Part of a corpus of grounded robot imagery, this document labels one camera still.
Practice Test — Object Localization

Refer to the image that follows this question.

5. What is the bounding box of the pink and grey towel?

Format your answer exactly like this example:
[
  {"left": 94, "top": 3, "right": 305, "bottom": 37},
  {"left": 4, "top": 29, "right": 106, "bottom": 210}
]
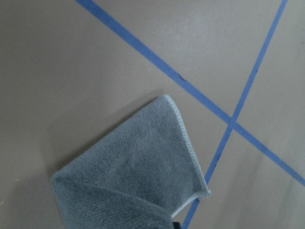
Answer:
[{"left": 51, "top": 94, "right": 210, "bottom": 229}]

